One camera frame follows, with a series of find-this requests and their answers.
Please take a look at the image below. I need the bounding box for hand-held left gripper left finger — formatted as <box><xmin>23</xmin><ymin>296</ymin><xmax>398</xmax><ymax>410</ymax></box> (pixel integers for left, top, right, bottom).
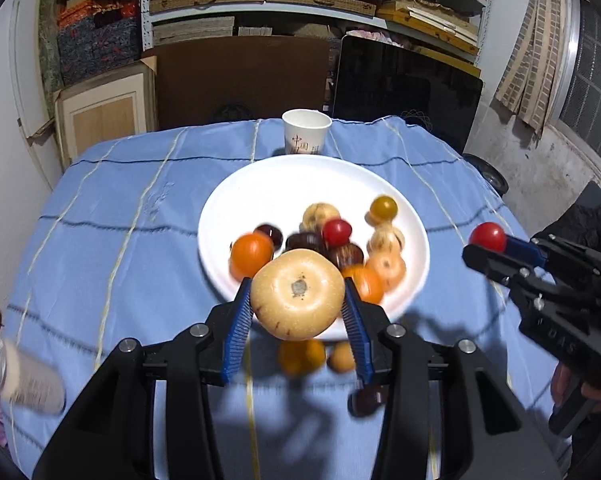
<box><xmin>33</xmin><ymin>276</ymin><xmax>254</xmax><ymax>480</ymax></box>

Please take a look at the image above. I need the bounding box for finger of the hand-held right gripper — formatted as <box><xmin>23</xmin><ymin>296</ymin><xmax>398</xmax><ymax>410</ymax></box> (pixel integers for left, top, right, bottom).
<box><xmin>461</xmin><ymin>245</ymin><xmax>531</xmax><ymax>286</ymax></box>
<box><xmin>503</xmin><ymin>234</ymin><xmax>601</xmax><ymax>281</ymax></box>

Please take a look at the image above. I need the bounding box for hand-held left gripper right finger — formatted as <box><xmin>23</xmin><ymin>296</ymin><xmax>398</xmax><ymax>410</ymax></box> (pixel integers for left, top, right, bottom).
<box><xmin>343</xmin><ymin>277</ymin><xmax>563</xmax><ymax>480</ymax></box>

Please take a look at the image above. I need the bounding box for red tomato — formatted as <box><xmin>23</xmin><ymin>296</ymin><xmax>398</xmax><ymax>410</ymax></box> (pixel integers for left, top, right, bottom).
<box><xmin>322</xmin><ymin>218</ymin><xmax>352</xmax><ymax>248</ymax></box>
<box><xmin>469</xmin><ymin>222</ymin><xmax>507</xmax><ymax>252</ymax></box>

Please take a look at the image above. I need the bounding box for orange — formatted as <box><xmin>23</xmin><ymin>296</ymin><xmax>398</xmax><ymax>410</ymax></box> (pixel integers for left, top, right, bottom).
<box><xmin>341</xmin><ymin>265</ymin><xmax>385</xmax><ymax>306</ymax></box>
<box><xmin>279</xmin><ymin>340</ymin><xmax>327</xmax><ymax>376</ymax></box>
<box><xmin>229</xmin><ymin>232</ymin><xmax>275</xmax><ymax>281</ymax></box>

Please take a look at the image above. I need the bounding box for large tan pear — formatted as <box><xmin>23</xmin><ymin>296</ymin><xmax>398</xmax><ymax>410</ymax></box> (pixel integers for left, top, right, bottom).
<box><xmin>250</xmin><ymin>248</ymin><xmax>346</xmax><ymax>342</ymax></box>

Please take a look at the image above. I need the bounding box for pale orange peach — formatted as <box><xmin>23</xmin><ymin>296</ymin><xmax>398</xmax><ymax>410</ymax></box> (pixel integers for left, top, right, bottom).
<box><xmin>365</xmin><ymin>252</ymin><xmax>407</xmax><ymax>291</ymax></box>

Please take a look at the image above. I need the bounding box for dark brown round fruit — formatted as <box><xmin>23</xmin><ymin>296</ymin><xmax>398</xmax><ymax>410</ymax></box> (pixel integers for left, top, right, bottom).
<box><xmin>327</xmin><ymin>242</ymin><xmax>365</xmax><ymax>271</ymax></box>
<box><xmin>347</xmin><ymin>385</ymin><xmax>388</xmax><ymax>418</ymax></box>

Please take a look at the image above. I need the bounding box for white round plate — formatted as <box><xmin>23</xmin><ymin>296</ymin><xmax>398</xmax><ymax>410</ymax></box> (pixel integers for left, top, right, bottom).
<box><xmin>198</xmin><ymin>155</ymin><xmax>429</xmax><ymax>341</ymax></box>

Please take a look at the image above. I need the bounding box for person's right hand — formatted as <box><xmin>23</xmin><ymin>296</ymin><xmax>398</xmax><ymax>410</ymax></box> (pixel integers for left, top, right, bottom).
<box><xmin>551</xmin><ymin>362</ymin><xmax>601</xmax><ymax>413</ymax></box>

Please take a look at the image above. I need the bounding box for small tan round fruit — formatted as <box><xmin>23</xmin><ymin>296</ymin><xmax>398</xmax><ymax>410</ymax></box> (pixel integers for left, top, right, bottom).
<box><xmin>329</xmin><ymin>342</ymin><xmax>356</xmax><ymax>373</ymax></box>

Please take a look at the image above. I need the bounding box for black jacket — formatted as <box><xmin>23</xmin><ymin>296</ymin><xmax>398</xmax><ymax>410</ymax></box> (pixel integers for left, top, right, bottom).
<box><xmin>530</xmin><ymin>180</ymin><xmax>601</xmax><ymax>261</ymax></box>

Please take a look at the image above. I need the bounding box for black wheel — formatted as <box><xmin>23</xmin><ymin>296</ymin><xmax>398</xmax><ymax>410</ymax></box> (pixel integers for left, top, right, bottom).
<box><xmin>463</xmin><ymin>154</ymin><xmax>508</xmax><ymax>196</ymax></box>

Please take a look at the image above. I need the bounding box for dark plum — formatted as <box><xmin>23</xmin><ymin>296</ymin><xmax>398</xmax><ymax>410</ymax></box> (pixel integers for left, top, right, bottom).
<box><xmin>254</xmin><ymin>225</ymin><xmax>284</xmax><ymax>250</ymax></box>

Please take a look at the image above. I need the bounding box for yellow-green cherry tomato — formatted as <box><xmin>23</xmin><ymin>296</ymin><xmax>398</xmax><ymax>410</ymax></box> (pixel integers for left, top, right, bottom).
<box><xmin>370</xmin><ymin>196</ymin><xmax>399</xmax><ymax>223</ymax></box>

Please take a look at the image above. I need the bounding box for blue striped tablecloth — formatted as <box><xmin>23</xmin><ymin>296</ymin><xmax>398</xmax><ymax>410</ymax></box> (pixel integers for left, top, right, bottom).
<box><xmin>0</xmin><ymin>116</ymin><xmax>576</xmax><ymax>480</ymax></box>

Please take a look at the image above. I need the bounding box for window with metal grille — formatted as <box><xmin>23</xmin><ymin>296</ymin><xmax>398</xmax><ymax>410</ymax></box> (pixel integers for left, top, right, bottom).
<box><xmin>560</xmin><ymin>0</ymin><xmax>601</xmax><ymax>161</ymax></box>

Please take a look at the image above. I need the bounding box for black flat panel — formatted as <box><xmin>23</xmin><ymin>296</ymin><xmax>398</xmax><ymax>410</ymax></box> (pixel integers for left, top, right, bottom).
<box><xmin>333</xmin><ymin>35</ymin><xmax>483</xmax><ymax>153</ymax></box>

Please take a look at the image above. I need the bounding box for beige brick-patterned curtain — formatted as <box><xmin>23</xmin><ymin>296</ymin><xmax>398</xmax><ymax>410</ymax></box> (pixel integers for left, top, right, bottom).
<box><xmin>495</xmin><ymin>0</ymin><xmax>573</xmax><ymax>136</ymax></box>

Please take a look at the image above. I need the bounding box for white paper cup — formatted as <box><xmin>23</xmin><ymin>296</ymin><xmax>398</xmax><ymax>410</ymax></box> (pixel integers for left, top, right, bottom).
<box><xmin>282</xmin><ymin>108</ymin><xmax>332</xmax><ymax>156</ymax></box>

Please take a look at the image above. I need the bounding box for white beverage can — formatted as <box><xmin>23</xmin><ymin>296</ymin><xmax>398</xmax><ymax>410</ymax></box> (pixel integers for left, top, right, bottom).
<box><xmin>0</xmin><ymin>337</ymin><xmax>66</xmax><ymax>413</ymax></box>

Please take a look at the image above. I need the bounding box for stack of yellow wooden boxes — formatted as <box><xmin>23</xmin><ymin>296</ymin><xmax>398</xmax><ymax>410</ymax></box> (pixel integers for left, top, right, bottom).
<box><xmin>375</xmin><ymin>0</ymin><xmax>483</xmax><ymax>56</ymax></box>

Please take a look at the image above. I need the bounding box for brown board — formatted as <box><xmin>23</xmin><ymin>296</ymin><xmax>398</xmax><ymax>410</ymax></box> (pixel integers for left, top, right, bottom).
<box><xmin>145</xmin><ymin>35</ymin><xmax>331</xmax><ymax>131</ymax></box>

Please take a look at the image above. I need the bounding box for light wooden framed panel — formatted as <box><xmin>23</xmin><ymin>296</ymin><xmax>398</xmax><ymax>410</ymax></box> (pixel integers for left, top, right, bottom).
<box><xmin>54</xmin><ymin>57</ymin><xmax>158</xmax><ymax>161</ymax></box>

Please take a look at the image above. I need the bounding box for stack of patterned fabric boxes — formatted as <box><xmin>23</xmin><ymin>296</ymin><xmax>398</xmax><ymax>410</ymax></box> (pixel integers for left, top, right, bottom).
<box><xmin>55</xmin><ymin>0</ymin><xmax>144</xmax><ymax>86</ymax></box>

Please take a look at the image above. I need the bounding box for white metal shelf unit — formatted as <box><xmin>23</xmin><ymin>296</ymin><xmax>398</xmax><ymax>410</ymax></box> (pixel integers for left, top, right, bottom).
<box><xmin>140</xmin><ymin>0</ymin><xmax>496</xmax><ymax>66</ymax></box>

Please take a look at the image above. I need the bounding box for green patterned box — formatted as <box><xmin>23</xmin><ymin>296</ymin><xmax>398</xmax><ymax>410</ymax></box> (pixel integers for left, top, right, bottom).
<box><xmin>38</xmin><ymin>0</ymin><xmax>64</xmax><ymax>106</ymax></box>

